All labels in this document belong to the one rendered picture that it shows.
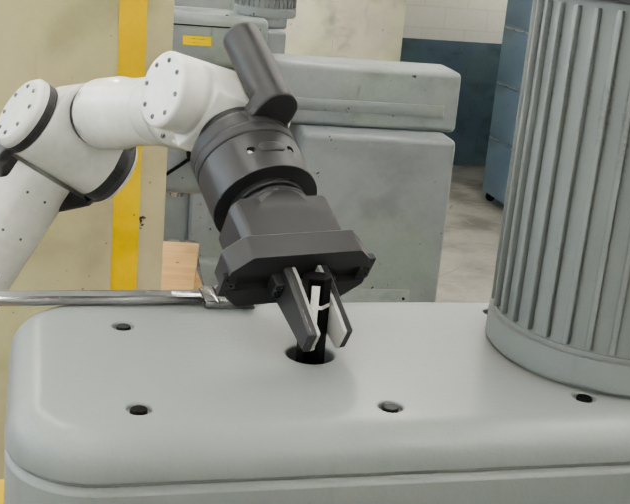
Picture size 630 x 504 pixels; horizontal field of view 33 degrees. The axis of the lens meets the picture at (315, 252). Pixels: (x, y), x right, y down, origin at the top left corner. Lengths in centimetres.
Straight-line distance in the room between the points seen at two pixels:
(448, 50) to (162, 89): 960
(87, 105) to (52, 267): 153
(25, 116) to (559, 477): 62
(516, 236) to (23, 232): 54
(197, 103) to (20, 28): 159
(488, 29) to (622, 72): 985
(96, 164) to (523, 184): 48
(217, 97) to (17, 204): 32
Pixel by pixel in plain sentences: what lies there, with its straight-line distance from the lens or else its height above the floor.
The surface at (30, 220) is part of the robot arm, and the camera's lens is 115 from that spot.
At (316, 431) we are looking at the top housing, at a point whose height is 189.
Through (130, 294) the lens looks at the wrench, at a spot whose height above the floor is 190.
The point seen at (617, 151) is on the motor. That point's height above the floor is 207.
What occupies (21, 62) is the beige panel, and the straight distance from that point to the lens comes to 247.
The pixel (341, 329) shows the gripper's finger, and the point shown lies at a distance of 79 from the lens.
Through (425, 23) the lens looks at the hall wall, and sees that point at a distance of 1037.
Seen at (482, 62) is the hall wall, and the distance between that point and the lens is 1062.
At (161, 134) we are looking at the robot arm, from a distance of 100.
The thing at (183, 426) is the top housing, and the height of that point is 189.
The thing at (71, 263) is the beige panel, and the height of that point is 138.
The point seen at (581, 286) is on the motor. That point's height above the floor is 197.
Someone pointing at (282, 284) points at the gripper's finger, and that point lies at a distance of 80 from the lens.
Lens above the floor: 220
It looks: 17 degrees down
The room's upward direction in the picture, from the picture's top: 5 degrees clockwise
